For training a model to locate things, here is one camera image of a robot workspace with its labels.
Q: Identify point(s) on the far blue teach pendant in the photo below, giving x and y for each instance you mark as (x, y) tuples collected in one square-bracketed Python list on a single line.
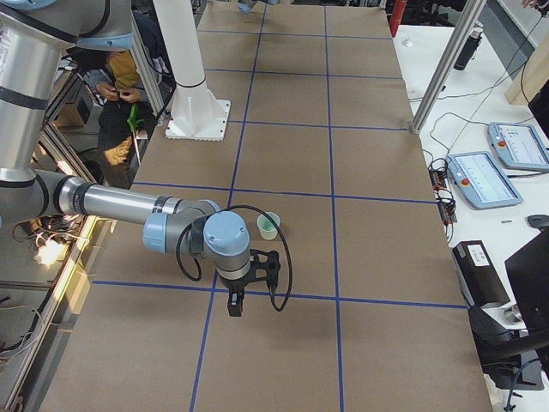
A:
[(518, 146)]

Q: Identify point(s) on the seated person dark jacket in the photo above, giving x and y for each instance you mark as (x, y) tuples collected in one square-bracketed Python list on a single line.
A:
[(113, 76)]

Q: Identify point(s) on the aluminium frame post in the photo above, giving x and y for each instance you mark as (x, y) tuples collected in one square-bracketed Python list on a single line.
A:
[(450, 54)]

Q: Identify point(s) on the black water bottle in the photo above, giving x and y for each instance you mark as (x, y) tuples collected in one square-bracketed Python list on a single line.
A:
[(469, 48)]

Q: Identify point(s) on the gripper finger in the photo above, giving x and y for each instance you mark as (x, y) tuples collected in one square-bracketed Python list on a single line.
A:
[(235, 302)]

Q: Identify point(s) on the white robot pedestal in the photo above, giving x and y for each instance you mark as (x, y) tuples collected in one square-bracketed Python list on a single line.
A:
[(195, 113)]

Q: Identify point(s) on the pale green cup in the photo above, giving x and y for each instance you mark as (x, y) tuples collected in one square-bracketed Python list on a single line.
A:
[(267, 225)]

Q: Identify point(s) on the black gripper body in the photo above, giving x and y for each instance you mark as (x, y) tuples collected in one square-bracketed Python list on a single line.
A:
[(234, 285)]

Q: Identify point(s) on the blue teach pendant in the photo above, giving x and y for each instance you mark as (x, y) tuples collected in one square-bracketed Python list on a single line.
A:
[(518, 146), (481, 180)]

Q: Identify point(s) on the black computer monitor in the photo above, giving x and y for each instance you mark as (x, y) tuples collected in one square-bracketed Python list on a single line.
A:
[(527, 270)]

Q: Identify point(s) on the near blue teach pendant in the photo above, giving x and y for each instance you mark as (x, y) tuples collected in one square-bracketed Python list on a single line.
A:
[(481, 180)]

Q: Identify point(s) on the black box with label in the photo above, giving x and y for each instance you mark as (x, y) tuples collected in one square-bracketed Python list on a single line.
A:
[(479, 281)]

